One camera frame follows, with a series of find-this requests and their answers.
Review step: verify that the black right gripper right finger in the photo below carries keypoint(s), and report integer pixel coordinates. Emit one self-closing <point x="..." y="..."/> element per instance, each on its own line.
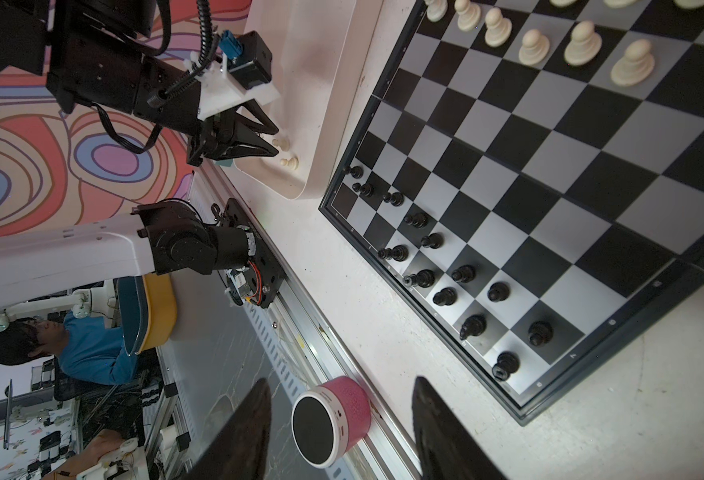
<point x="445" y="448"/>

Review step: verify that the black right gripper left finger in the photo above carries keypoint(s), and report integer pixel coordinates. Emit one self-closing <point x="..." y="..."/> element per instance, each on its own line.
<point x="240" y="449"/>

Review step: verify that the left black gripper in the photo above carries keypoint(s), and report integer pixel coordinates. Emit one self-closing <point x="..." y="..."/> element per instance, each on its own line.
<point x="91" y="68"/>

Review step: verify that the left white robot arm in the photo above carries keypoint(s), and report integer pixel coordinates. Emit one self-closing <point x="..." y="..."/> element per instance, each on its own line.
<point x="160" y="238"/>

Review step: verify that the black white chess board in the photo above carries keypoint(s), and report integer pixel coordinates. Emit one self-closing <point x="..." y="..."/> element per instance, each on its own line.
<point x="529" y="177"/>

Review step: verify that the white pawn in tray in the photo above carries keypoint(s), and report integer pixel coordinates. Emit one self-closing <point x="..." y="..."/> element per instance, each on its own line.
<point x="281" y="143"/>
<point x="291" y="163"/>

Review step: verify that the black pink round speaker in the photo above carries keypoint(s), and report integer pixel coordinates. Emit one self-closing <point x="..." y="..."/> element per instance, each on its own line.
<point x="329" y="419"/>

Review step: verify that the white plastic tray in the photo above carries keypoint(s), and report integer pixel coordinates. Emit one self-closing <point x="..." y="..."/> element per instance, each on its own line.
<point x="320" y="48"/>

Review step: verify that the yellow teal chair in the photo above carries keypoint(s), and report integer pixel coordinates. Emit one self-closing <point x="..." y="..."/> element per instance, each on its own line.
<point x="149" y="311"/>

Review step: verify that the person in blue shirt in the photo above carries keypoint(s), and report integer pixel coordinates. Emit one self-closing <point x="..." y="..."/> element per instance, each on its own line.
<point x="85" y="349"/>

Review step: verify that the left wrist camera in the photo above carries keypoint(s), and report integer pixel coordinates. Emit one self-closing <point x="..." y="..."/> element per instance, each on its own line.
<point x="248" y="58"/>

